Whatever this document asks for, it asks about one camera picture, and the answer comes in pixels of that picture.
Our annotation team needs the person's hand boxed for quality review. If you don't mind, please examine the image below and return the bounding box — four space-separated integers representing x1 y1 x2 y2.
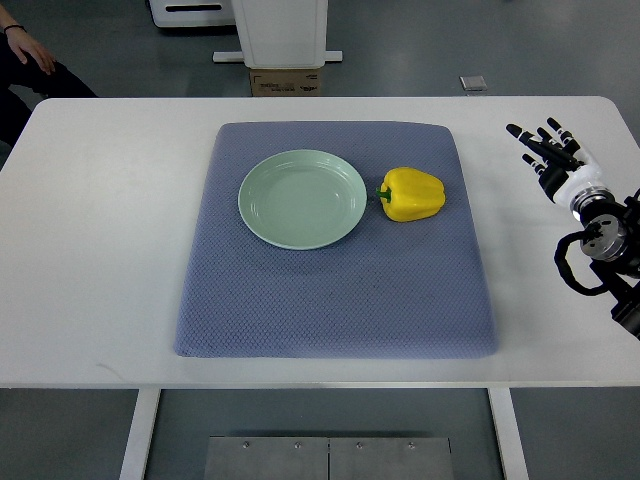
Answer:
6 29 56 75

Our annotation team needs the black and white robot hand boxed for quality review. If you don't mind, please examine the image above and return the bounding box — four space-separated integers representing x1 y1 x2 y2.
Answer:
506 117 613 214

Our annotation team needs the light green plate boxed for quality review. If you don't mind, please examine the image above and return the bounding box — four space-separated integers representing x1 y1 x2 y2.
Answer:
238 150 367 250

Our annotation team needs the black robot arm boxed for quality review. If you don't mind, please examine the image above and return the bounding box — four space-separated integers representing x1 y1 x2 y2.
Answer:
554 194 639 337

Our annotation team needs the white cabinet with slot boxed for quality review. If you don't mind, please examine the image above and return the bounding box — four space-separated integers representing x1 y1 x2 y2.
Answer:
147 0 235 28

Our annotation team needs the black wristband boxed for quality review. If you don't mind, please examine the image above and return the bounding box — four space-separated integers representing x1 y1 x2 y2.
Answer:
3 24 27 35

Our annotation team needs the grey floor socket plate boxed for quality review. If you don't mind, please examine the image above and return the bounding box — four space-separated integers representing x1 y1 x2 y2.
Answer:
459 75 488 92

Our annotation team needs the white table leg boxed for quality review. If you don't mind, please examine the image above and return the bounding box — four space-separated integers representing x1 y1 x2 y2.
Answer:
119 388 161 480
488 387 530 480

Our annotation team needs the metal base plate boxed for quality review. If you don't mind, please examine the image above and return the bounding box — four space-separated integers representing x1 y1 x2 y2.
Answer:
204 436 454 479

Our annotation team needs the yellow bell pepper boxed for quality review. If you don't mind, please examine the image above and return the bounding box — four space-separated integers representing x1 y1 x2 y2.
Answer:
376 167 446 223

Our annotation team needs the right white table leg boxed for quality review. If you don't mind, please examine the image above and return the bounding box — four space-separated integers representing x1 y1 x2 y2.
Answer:
488 387 530 480

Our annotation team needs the left white table leg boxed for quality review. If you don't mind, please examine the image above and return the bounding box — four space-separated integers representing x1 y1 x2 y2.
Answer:
119 388 161 480

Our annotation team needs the white machine base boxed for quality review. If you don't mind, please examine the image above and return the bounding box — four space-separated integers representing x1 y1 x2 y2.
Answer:
212 0 343 69

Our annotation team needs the cardboard box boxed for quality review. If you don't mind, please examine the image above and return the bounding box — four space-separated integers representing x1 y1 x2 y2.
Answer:
249 69 321 97

